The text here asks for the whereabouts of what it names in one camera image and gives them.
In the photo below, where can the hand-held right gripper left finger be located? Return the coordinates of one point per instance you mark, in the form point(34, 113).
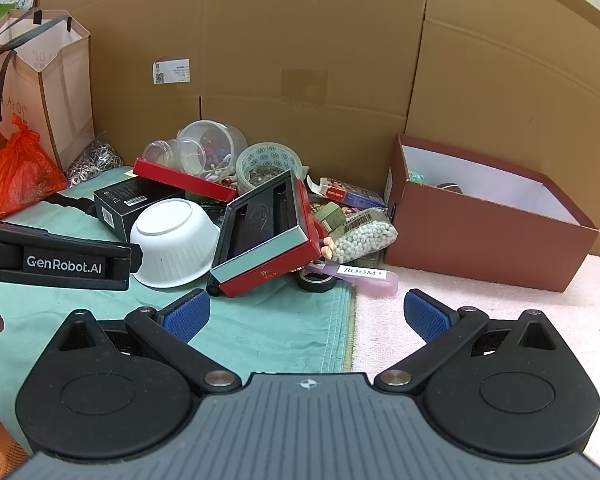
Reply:
point(187, 316)

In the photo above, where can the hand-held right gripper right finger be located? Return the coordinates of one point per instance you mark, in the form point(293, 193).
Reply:
point(427, 316)

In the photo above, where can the maroon cardboard box container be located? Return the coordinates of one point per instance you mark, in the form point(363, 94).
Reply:
point(480, 240)

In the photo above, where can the bag of white beads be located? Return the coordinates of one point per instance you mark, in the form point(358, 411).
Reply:
point(362, 237)

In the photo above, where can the black tape roll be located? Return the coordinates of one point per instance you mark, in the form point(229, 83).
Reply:
point(316, 284)

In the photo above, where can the small toy figure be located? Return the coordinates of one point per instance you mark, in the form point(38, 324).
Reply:
point(327, 249)

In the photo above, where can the large clear plastic container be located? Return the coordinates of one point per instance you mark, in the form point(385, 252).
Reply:
point(215, 142)

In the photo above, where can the white plastic bowl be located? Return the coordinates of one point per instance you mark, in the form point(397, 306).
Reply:
point(172, 245)

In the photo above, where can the pink tube with white label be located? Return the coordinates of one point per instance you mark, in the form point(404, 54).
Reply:
point(365, 277)

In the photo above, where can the green cloth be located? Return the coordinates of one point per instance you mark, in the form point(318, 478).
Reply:
point(260, 330)

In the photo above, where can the black product box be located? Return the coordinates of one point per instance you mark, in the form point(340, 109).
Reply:
point(125, 200)

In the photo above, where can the red plastic bag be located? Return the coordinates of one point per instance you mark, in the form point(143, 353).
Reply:
point(17, 175)

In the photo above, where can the pink towel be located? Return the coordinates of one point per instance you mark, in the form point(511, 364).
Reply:
point(530, 300)

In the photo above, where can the pile of metal rings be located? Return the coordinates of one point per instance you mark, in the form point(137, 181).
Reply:
point(95, 160)

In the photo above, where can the small green box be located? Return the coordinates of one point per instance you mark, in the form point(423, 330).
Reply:
point(332, 217)

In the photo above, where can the red flat box lid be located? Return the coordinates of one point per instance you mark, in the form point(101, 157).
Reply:
point(180, 177)

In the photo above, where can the red printed snack packet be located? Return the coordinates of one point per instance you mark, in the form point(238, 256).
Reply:
point(352, 194)

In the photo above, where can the small clear plastic jar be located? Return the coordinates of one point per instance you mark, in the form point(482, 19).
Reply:
point(167, 152)

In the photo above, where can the clear plastic cup in bag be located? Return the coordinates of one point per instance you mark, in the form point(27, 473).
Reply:
point(267, 160)

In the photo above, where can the beige paper shopping bag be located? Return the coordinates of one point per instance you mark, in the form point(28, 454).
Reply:
point(50, 85)

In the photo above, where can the white shipping label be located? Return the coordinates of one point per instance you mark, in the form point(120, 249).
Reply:
point(172, 71)

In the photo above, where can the large cardboard sheet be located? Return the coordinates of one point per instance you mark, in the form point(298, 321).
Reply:
point(520, 70)
point(280, 35)

